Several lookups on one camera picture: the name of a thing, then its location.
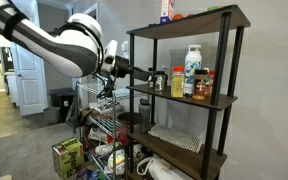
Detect white panel door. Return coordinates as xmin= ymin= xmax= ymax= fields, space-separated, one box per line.
xmin=9 ymin=41 xmax=49 ymax=117

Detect red bag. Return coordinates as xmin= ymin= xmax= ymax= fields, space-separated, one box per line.
xmin=98 ymin=114 xmax=130 ymax=145

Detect silver wire rack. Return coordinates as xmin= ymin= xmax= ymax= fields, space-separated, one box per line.
xmin=74 ymin=78 xmax=149 ymax=180

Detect red spice jar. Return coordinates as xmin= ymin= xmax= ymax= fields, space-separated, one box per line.
xmin=206 ymin=69 xmax=216 ymax=98

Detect brown shelf unit black posts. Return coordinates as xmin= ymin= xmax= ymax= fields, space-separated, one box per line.
xmin=126 ymin=4 xmax=252 ymax=180

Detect white blue patterned water bottle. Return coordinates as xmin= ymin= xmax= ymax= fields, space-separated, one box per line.
xmin=183 ymin=44 xmax=203 ymax=96

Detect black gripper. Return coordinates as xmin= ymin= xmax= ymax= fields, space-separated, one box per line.
xmin=114 ymin=54 xmax=151 ymax=83

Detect green yellow cardboard box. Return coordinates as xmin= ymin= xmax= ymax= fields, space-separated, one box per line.
xmin=51 ymin=136 xmax=86 ymax=180

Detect black framed panel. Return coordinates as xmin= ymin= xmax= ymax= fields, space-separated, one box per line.
xmin=0 ymin=45 xmax=14 ymax=74

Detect white black printed box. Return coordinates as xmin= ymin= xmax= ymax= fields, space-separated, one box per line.
xmin=88 ymin=100 xmax=122 ymax=116

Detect white tote bag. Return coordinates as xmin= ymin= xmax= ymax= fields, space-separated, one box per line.
xmin=136 ymin=154 xmax=194 ymax=180

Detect red white carton box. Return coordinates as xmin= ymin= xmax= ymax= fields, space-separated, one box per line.
xmin=159 ymin=0 xmax=176 ymax=25

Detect black cooking pot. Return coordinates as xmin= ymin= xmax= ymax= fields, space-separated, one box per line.
xmin=116 ymin=111 xmax=141 ymax=129

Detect grey hanging bag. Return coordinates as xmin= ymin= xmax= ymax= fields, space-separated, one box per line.
xmin=65 ymin=95 xmax=82 ymax=135

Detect blue printed bag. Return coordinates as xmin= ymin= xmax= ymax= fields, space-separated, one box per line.
xmin=76 ymin=167 xmax=100 ymax=180

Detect dark spice jar black lid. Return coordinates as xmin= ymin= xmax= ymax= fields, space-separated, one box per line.
xmin=154 ymin=70 xmax=167 ymax=93
xmin=147 ymin=67 xmax=156 ymax=89

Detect white sneaker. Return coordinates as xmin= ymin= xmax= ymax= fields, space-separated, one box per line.
xmin=87 ymin=126 xmax=109 ymax=143
xmin=94 ymin=142 xmax=115 ymax=157

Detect orange round fruit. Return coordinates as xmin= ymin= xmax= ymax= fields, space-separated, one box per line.
xmin=172 ymin=13 xmax=185 ymax=22

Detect white multicolour soccer ball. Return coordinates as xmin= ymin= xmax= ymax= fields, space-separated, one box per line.
xmin=106 ymin=148 xmax=127 ymax=176

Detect checkered white cloth mat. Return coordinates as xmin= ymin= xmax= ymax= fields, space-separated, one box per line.
xmin=147 ymin=123 xmax=204 ymax=155

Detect black trash bin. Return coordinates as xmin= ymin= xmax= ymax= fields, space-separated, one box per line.
xmin=47 ymin=86 xmax=76 ymax=123

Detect small grey bin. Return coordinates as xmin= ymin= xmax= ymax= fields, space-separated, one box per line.
xmin=42 ymin=106 xmax=62 ymax=125

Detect grey shaker bottle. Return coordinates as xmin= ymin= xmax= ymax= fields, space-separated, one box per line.
xmin=138 ymin=98 xmax=152 ymax=135

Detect white cabinet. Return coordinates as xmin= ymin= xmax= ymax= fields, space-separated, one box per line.
xmin=4 ymin=71 xmax=20 ymax=107

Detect white wall device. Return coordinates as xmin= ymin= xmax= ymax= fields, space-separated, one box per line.
xmin=121 ymin=40 xmax=131 ymax=61

